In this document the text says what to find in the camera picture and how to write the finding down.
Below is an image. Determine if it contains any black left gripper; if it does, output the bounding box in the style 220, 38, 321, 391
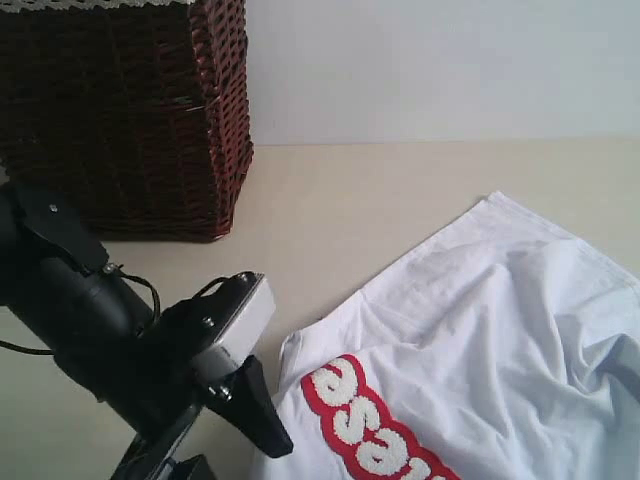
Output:
52, 300, 293, 480

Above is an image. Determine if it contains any white t-shirt red lettering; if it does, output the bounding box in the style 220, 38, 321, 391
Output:
250, 192, 639, 479

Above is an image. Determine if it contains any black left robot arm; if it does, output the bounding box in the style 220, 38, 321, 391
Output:
1, 182, 294, 479

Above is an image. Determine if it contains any brown wicker laundry basket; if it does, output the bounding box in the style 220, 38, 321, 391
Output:
1, 1, 253, 243

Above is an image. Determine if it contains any white lace cloth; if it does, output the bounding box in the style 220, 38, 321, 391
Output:
1, 0, 193, 13

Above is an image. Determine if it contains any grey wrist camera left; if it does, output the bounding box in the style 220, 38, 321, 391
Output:
163, 271, 276, 383

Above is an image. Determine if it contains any black left camera cable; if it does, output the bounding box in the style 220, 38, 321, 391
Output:
0, 262, 236, 356

